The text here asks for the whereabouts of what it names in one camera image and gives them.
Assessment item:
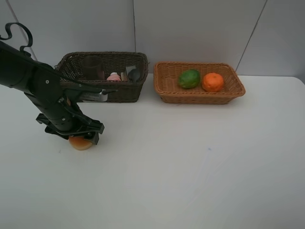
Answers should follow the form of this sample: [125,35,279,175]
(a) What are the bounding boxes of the black pump bottle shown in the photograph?
[121,66,141,83]

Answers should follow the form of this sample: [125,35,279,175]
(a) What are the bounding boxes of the pink lotion bottle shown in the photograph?
[107,72,121,81]

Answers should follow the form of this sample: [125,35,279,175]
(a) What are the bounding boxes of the light orange wicker basket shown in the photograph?
[153,62,245,104]

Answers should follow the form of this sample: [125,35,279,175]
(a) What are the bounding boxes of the translucent purple plastic cup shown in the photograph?
[81,55,105,81]

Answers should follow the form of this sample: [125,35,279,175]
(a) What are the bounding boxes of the green lime fruit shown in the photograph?
[178,69,201,89]

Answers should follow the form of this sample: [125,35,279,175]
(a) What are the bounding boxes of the orange tangerine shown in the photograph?
[202,73,224,92]

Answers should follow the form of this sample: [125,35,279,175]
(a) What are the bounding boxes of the dark brown wicker basket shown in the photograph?
[55,52,148,103]

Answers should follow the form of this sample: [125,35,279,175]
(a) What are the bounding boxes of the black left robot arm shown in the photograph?
[0,42,104,145]

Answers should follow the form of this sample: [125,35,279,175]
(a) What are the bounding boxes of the round bread bun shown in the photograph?
[69,136,93,151]

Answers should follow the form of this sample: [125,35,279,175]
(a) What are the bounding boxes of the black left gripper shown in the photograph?
[35,100,104,145]

